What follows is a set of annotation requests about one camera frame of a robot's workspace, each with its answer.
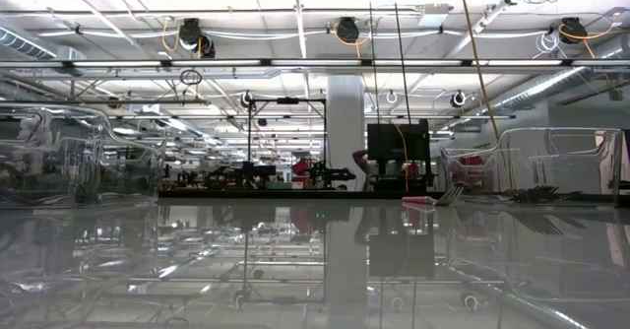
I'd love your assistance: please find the thin black hanging cable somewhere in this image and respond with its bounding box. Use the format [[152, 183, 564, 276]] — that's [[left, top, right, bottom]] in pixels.
[[367, 0, 381, 123]]

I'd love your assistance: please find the black monitor on stand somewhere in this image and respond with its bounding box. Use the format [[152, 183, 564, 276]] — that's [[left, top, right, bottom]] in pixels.
[[365, 118, 433, 192]]

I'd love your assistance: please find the black ceiling cable reel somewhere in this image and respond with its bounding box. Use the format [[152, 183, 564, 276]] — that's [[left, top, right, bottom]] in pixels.
[[556, 16, 621, 44], [176, 17, 217, 59], [332, 16, 369, 58]]

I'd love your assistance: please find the clear plastic bin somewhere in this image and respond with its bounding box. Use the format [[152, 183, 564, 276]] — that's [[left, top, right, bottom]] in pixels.
[[438, 125, 622, 206], [0, 101, 167, 208]]

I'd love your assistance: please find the pink handled silver fork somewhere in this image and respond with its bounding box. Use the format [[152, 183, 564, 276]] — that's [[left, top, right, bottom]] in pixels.
[[401, 182, 467, 208]]

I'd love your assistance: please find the silver ventilation duct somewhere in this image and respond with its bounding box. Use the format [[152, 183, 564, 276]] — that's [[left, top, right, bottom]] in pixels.
[[491, 35, 630, 116], [0, 26, 89, 78]]

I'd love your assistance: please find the white building column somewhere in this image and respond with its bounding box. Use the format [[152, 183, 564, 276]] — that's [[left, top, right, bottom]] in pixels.
[[326, 74, 367, 192]]

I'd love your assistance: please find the person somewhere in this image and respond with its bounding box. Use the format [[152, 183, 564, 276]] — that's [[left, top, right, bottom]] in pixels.
[[350, 148, 391, 192]]

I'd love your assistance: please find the red storage bin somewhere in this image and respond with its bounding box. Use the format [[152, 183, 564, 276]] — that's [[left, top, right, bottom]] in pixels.
[[452, 154, 487, 188]]

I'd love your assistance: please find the black hanging cable with coil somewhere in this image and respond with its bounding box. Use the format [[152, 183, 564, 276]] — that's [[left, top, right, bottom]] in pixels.
[[391, 0, 413, 124]]

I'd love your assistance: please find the long ceiling light strip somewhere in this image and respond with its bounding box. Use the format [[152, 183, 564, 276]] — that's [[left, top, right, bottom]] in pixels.
[[0, 58, 630, 69]]

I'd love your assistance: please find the black frame rig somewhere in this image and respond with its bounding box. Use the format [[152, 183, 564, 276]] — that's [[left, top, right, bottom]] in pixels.
[[245, 96, 328, 192]]

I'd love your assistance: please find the distant red object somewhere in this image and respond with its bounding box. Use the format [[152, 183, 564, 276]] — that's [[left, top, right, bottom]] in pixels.
[[291, 156, 312, 183]]

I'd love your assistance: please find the orange cable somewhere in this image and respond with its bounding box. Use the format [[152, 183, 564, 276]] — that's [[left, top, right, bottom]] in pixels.
[[392, 120, 410, 193]]

